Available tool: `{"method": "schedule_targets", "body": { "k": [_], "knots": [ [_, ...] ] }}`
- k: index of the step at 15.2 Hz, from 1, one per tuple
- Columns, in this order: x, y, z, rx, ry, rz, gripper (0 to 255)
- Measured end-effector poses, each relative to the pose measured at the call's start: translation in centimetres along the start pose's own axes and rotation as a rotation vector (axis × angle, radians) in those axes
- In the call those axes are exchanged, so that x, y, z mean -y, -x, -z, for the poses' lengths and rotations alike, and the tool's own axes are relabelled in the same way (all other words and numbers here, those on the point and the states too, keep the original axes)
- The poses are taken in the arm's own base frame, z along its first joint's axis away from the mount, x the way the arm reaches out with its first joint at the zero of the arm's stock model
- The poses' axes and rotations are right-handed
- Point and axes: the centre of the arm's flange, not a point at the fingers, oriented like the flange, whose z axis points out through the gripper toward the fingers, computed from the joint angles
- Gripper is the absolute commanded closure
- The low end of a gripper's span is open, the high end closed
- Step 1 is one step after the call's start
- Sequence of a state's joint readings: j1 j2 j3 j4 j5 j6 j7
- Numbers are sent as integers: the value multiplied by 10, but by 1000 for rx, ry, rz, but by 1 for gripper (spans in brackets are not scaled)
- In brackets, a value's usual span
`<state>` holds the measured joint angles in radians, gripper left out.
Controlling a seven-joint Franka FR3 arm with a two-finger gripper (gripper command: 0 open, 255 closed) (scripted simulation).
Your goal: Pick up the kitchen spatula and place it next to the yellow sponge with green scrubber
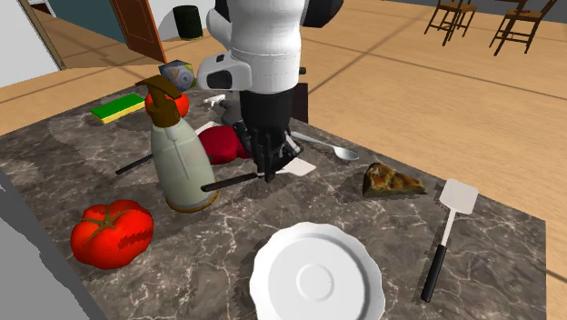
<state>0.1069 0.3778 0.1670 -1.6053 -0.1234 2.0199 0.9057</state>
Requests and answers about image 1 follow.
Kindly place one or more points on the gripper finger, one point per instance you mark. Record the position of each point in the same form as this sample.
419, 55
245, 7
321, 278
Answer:
259, 150
283, 153

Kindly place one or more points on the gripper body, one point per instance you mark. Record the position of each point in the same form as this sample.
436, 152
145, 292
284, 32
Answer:
265, 108

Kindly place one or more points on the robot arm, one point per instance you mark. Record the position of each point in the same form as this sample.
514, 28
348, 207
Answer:
265, 44

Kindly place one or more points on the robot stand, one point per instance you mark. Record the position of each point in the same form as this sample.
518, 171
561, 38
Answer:
301, 104

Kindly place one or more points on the white and grey utensil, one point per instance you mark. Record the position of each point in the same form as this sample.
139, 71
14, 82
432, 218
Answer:
230, 113

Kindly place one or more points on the silver spoon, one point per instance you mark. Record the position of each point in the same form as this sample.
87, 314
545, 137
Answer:
345, 153

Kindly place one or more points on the pale bottle with brown pump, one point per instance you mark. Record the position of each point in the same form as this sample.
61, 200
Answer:
181, 168

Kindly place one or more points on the small red tomato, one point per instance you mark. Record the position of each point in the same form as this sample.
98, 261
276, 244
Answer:
181, 104

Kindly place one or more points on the multicoloured cube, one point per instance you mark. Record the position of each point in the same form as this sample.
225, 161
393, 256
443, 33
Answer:
177, 75

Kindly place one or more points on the brown pie slice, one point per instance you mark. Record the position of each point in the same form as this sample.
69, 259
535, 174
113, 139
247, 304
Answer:
389, 181

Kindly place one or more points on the black waste bin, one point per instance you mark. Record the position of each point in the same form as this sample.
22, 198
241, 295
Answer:
188, 22

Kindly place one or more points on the white plate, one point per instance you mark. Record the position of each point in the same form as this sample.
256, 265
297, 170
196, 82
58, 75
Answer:
316, 274

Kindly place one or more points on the green and yellow sponge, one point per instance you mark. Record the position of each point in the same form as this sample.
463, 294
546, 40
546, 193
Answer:
116, 107

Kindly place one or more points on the brown wooden door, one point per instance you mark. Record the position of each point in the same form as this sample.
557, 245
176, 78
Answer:
139, 26

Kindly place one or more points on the large red tomato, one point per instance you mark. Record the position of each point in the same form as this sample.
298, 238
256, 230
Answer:
113, 237

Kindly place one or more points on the dark wooden chair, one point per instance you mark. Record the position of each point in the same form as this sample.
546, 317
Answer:
522, 24
452, 15

